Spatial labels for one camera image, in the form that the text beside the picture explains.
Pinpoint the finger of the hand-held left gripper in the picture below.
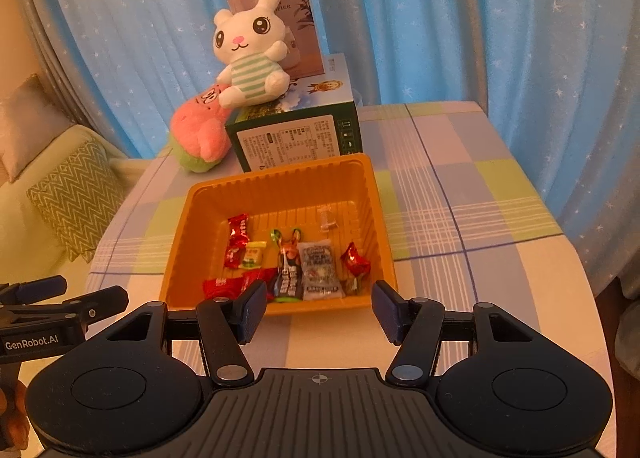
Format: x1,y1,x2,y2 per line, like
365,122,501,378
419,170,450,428
60,285,130,327
0,275,69,308

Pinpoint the silver grey snack packet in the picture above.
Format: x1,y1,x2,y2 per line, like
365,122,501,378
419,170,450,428
298,240,346,302

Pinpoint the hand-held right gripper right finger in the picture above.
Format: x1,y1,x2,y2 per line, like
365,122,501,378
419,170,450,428
371,280,538,386

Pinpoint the green cardboard box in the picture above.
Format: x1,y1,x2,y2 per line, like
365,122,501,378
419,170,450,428
225,53,361,174

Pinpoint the cream sofa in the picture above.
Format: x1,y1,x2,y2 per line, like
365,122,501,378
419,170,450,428
0,63,151,304

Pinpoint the grey curtain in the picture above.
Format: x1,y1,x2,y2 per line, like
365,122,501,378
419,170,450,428
617,298,640,379
0,0,126,159

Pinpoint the checked tablecloth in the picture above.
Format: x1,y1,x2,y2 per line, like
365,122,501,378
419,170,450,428
85,100,613,389

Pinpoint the red foil twisted candy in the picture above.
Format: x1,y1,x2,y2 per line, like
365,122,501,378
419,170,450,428
223,214,251,270

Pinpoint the person's left hand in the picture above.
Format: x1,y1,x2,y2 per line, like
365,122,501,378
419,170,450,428
0,380,32,451

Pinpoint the clear brown candy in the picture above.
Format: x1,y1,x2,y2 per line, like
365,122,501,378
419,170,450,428
317,205,341,232

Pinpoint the pink star plush toy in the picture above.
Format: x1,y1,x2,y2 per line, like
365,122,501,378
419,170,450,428
169,83,232,174

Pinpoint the tall beige cardboard box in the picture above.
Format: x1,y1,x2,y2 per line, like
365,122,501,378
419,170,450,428
228,0,325,79

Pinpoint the white bunny plush toy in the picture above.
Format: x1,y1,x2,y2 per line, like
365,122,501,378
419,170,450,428
212,0,292,106

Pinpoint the blue star curtain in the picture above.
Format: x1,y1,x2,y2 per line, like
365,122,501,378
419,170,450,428
37,0,640,289

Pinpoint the small red triangular snack packet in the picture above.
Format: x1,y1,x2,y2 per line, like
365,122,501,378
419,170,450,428
340,241,371,279

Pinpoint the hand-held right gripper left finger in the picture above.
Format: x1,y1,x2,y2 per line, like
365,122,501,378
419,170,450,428
107,280,268,386

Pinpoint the green chevron cushion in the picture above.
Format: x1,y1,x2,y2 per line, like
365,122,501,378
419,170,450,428
26,140,126,264

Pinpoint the grey cushion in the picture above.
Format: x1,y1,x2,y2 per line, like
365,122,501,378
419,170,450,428
0,74,71,184

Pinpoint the yellow green candy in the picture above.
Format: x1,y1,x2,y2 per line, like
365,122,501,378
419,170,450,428
239,241,269,270

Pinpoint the orange plastic tray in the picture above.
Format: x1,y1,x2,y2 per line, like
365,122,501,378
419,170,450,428
159,153,399,319

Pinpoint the long green black snack packet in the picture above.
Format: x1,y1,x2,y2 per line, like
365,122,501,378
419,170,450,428
269,228,304,304

